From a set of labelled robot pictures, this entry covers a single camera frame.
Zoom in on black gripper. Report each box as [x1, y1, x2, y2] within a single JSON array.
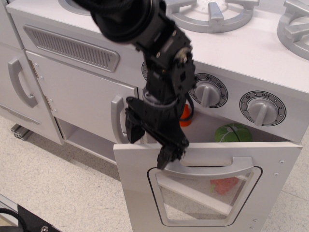
[[125, 97, 189, 170]]

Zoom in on white oven door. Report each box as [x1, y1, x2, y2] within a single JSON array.
[[113, 142, 302, 232]]

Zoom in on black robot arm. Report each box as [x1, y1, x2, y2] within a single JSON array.
[[77, 0, 197, 170]]

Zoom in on orange toy carrot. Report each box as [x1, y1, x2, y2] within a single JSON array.
[[180, 104, 192, 127]]

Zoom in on grey left control knob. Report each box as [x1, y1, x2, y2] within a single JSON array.
[[141, 62, 148, 81]]

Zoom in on grey control knob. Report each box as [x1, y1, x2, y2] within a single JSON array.
[[141, 62, 148, 81], [239, 90, 286, 127], [189, 73, 228, 108]]

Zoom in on white cabinet door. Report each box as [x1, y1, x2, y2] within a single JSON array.
[[26, 51, 137, 153]]

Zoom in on grey middle control knob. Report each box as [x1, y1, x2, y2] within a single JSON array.
[[189, 73, 228, 108]]

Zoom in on green toy cabbage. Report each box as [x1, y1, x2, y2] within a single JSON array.
[[214, 123, 253, 143]]

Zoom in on red toy pepper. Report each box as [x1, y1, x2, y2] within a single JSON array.
[[210, 177, 239, 195]]

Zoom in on silver vent grille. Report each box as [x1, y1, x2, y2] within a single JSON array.
[[24, 25, 120, 73]]

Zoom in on white toy kitchen body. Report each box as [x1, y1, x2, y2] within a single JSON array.
[[0, 0, 309, 165]]

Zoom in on grey right control knob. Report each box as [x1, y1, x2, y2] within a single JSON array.
[[239, 90, 286, 127]]

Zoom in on white left fridge door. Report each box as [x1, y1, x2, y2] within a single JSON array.
[[0, 43, 63, 144]]

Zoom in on silver left stove burner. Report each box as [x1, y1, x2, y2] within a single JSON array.
[[165, 0, 260, 33]]

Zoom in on silver stove burner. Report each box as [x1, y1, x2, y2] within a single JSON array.
[[165, 0, 260, 33], [277, 0, 309, 60]]

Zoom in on silver right stove burner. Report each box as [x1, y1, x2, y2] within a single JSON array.
[[277, 0, 309, 60]]

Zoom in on grey cabinet door handle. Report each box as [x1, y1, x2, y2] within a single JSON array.
[[111, 95, 129, 144]]

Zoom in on aluminium frame rail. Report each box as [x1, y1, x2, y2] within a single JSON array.
[[11, 124, 33, 141]]

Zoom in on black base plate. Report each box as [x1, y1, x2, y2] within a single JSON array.
[[17, 205, 60, 232]]

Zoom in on grey fridge door handle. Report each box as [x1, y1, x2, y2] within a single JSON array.
[[7, 58, 38, 108]]

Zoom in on black braided cable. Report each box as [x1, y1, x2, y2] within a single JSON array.
[[0, 207, 24, 232]]

